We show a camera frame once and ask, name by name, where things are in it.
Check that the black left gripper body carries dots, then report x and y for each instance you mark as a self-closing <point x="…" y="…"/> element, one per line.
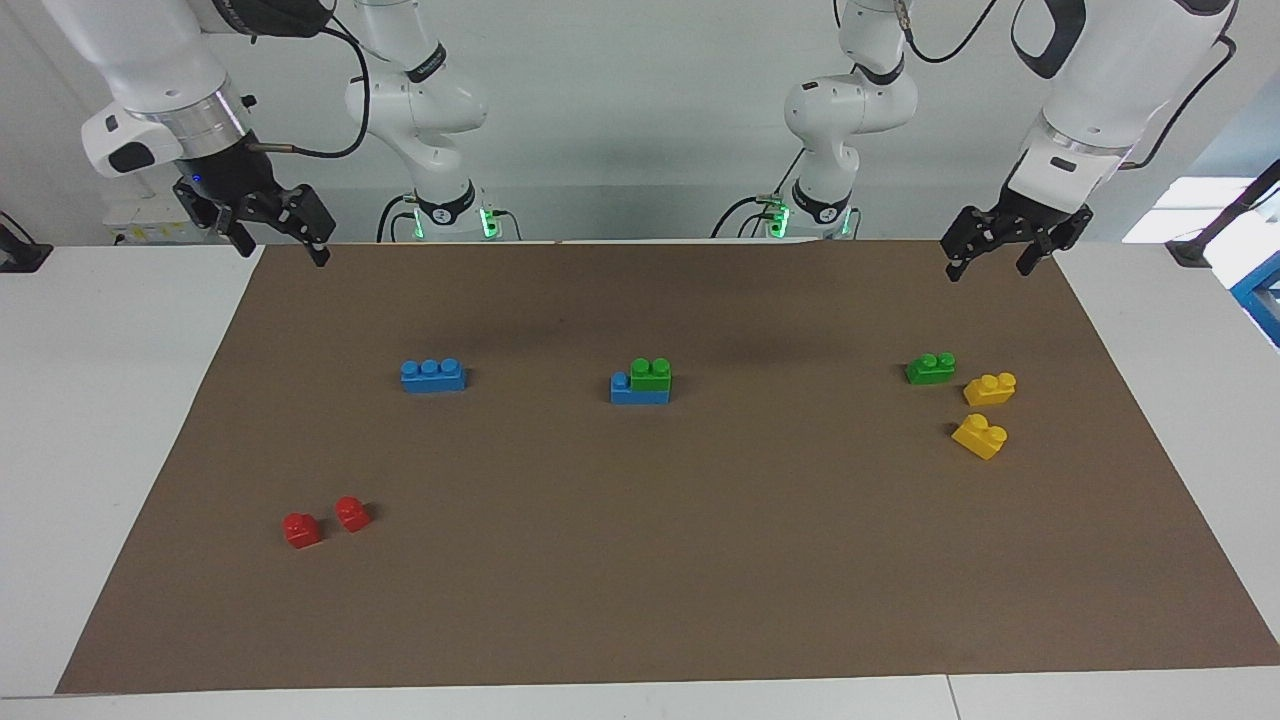
<point x="1030" y="212"/>

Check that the white wall socket box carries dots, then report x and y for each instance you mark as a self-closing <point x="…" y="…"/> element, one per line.
<point x="140" y="222"/>

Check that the red one-stud block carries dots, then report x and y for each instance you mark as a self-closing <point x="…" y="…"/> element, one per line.
<point x="301" y="530"/>
<point x="352" y="514"/>

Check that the black table clamp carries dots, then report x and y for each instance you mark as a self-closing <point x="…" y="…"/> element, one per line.
<point x="1200" y="250"/>
<point x="22" y="255"/>

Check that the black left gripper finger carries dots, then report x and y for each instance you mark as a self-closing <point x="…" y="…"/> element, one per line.
<point x="1045" y="250"/>
<point x="965" y="240"/>

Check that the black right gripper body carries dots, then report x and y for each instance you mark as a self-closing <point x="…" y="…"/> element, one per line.
<point x="225" y="175"/>

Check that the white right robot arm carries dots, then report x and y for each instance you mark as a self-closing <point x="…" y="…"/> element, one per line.
<point x="160" y="60"/>

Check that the brown table mat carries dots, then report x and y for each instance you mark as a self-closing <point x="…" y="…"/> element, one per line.
<point x="640" y="560"/>

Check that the blue metal frame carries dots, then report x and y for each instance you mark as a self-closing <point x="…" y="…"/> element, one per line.
<point x="1260" y="290"/>

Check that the green two-stud block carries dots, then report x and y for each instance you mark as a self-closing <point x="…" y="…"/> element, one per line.
<point x="930" y="369"/>
<point x="651" y="375"/>

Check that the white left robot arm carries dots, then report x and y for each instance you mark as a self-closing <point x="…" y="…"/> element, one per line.
<point x="1100" y="80"/>

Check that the yellow two-stud block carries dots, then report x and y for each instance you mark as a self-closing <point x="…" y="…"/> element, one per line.
<point x="979" y="437"/>
<point x="990" y="389"/>

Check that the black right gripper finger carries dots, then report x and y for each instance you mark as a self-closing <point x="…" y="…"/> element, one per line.
<point x="310" y="215"/>
<point x="238" y="235"/>

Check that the blue three-stud block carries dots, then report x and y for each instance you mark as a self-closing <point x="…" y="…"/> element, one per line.
<point x="625" y="391"/>
<point x="432" y="376"/>

